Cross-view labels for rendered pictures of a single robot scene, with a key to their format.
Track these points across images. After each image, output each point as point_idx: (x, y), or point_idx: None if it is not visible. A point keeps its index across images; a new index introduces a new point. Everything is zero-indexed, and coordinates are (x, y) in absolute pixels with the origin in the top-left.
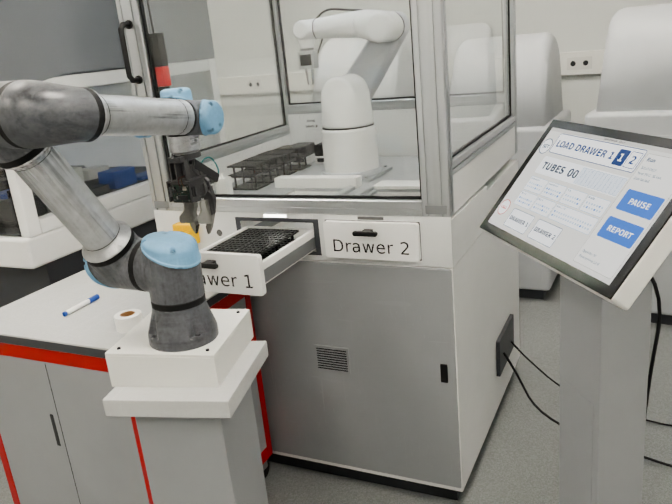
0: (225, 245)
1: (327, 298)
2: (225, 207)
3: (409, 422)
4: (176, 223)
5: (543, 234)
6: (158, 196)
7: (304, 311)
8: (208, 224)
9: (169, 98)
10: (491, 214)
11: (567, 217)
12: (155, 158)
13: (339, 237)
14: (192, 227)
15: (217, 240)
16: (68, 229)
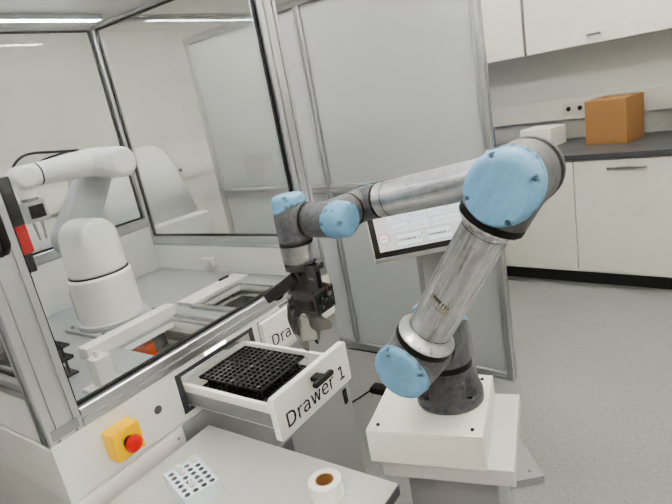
0: (253, 381)
1: None
2: (162, 371)
3: (336, 458)
4: (111, 433)
5: (439, 233)
6: (57, 420)
7: (255, 429)
8: (317, 332)
9: (304, 201)
10: (377, 248)
11: (445, 218)
12: (45, 363)
13: (275, 331)
14: (305, 346)
15: (156, 421)
16: (461, 317)
